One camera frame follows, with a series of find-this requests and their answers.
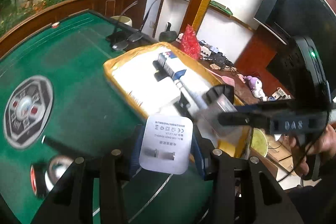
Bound white power adapter plug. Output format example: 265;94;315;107
139;114;193;174

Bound table centre control panel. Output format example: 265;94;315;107
3;75;54;149

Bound purple plush toy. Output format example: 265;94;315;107
244;76;268;102

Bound green mahjong table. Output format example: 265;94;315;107
1;12;212;223

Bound gold-rimmed white tray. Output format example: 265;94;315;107
102;41;254;159

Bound black smartphone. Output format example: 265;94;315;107
105;31;127;44

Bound black dustpan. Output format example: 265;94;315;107
158;22;178;43

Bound red plastic bag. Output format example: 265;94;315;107
180;24;201;60

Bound black long stick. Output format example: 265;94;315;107
42;135;89;159

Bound black television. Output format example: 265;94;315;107
254;0;335;60

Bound white power strip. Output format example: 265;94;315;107
176;32;219;57

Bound pink white medicine box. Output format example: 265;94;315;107
196;94;244;137

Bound eyeglasses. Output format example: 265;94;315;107
110;0;158;51

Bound blue white medicine box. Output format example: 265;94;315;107
153;51;187;81

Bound person's right hand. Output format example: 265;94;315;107
288;123;335;177

